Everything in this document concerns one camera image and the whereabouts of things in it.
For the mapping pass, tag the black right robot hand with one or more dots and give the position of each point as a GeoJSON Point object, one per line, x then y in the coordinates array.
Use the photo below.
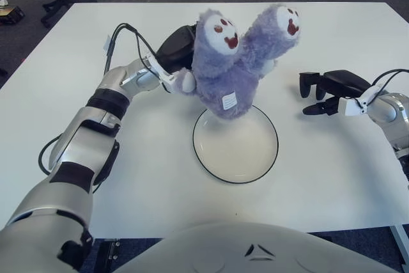
{"type": "Point", "coordinates": [345, 84]}

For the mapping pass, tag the silver robot torso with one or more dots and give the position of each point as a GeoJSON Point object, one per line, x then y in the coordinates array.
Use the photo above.
{"type": "Point", "coordinates": [255, 254]}

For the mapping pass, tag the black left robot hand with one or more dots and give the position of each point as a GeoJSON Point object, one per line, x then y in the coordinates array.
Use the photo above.
{"type": "Point", "coordinates": [175, 49]}

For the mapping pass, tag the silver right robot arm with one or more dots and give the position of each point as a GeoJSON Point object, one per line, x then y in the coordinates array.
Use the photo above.
{"type": "Point", "coordinates": [390, 106]}

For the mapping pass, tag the purple plush bunny doll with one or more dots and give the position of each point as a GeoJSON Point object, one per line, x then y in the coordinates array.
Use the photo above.
{"type": "Point", "coordinates": [230, 78]}

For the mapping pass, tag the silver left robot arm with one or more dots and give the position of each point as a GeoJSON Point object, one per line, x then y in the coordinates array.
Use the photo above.
{"type": "Point", "coordinates": [89, 132]}

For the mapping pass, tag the black metal bracket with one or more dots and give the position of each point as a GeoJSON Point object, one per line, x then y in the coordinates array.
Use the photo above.
{"type": "Point", "coordinates": [112, 250]}

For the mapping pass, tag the white table leg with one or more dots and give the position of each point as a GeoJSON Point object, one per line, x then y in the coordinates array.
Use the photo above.
{"type": "Point", "coordinates": [401, 241]}

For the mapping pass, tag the white plate with black rim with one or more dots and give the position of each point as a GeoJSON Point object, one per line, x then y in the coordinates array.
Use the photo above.
{"type": "Point", "coordinates": [236, 154]}

